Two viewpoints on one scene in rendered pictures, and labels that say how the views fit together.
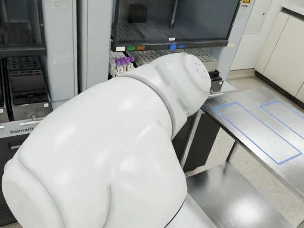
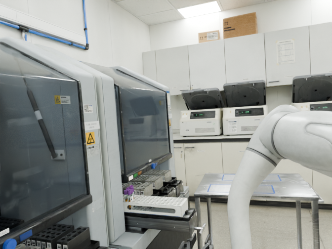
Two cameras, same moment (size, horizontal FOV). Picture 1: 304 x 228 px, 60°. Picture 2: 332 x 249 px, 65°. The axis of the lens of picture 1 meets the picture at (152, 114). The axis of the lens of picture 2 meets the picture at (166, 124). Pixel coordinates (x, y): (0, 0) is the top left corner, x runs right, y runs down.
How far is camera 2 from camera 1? 0.75 m
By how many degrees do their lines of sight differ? 47
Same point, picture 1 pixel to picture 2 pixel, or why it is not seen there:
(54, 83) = (94, 235)
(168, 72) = (291, 109)
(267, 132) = not seen: hidden behind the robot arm
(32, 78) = (82, 234)
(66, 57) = (100, 201)
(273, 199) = not seen: outside the picture
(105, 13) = (116, 151)
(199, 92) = not seen: hidden behind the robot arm
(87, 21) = (108, 161)
